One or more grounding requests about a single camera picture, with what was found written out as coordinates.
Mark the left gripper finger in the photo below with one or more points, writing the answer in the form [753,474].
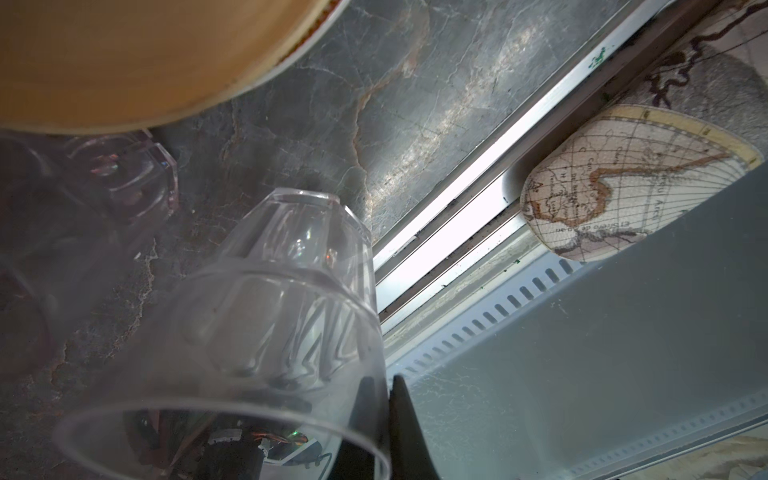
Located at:
[410,457]

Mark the clear drinking glass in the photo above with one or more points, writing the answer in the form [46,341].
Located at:
[74,211]
[267,363]

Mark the patterned orange-rim plate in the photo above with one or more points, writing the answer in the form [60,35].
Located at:
[325,20]

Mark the yellow bear plate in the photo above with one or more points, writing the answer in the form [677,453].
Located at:
[86,67]

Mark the grey marbled stone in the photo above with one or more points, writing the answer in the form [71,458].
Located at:
[692,126]

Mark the aluminium front rail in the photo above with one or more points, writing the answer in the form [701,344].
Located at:
[649,364]

